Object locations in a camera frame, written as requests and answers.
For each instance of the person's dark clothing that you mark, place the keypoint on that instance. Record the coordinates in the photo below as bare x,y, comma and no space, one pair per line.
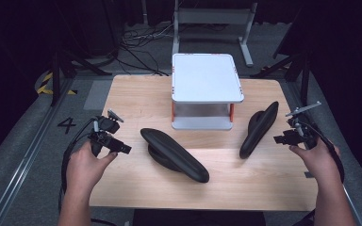
198,218

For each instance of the white rack with orange posts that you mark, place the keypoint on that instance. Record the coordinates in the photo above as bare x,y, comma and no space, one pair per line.
205,78

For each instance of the black slipper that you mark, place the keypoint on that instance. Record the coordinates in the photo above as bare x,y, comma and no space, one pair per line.
172,153
259,128

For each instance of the metal floor rail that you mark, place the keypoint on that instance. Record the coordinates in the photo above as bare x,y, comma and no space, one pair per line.
22,163

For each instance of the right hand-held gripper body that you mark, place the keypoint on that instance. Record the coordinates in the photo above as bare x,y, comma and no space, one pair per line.
301,132

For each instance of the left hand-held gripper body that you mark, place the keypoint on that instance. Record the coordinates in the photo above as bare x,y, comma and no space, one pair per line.
106,125

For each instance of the grey tape piece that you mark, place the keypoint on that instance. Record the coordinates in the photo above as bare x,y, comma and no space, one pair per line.
309,174

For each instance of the person's left hand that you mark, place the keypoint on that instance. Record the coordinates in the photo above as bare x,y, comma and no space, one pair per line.
83,169

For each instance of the person's right hand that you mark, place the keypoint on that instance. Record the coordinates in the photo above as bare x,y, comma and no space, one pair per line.
319,163

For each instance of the yellow and black floor tape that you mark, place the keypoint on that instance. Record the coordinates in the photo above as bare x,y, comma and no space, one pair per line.
44,88

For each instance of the black tripod stand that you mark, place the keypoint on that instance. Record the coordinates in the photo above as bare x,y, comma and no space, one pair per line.
59,69
298,69

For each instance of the grey metal stand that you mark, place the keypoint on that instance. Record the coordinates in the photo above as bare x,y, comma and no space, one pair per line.
213,15

